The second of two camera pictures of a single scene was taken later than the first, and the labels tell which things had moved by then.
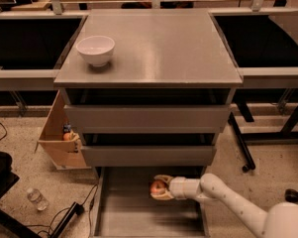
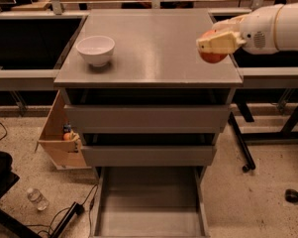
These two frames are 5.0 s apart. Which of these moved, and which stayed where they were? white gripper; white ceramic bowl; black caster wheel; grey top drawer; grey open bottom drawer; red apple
Moved: white gripper; red apple
Stayed: grey top drawer; black caster wheel; grey open bottom drawer; white ceramic bowl
